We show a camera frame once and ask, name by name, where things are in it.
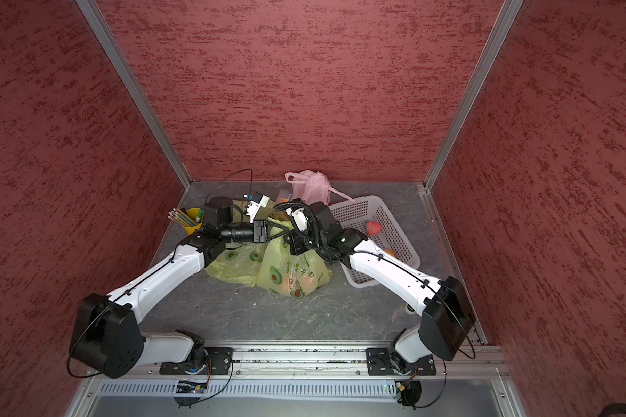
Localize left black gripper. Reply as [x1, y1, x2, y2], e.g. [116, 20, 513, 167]
[221, 219, 289, 244]

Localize green plastic bag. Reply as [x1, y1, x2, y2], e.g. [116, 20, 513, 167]
[202, 196, 258, 287]
[250, 221, 332, 300]

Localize pink plastic bag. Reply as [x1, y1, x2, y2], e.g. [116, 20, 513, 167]
[284, 170, 355, 205]

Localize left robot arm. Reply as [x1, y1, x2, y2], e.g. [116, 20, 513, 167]
[68, 194, 276, 379]

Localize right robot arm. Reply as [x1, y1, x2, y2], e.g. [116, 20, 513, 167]
[275, 199, 476, 375]

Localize crayon box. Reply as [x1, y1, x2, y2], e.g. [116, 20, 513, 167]
[276, 189, 292, 204]

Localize white plastic basket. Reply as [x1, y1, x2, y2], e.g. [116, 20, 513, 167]
[330, 196, 421, 269]

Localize yellow pencil cup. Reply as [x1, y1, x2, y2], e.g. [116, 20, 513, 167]
[168, 208, 203, 235]

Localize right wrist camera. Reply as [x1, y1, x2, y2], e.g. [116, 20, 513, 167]
[286, 208, 309, 236]

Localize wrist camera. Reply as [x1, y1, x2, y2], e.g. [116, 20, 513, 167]
[286, 208, 309, 236]
[243, 193, 271, 223]

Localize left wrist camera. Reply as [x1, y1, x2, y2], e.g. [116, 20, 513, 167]
[243, 193, 271, 223]

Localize aluminium front rail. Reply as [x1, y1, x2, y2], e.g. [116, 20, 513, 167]
[85, 341, 509, 382]

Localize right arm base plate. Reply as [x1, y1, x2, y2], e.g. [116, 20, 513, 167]
[365, 347, 436, 376]

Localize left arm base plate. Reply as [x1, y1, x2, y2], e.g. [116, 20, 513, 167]
[159, 347, 234, 377]

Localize left aluminium corner post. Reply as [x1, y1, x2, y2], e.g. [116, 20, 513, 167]
[76, 0, 193, 189]

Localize aluminium corner post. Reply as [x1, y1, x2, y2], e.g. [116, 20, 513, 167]
[76, 0, 193, 189]
[424, 0, 523, 193]

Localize right aluminium corner post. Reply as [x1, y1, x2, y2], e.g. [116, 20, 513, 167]
[424, 0, 523, 193]

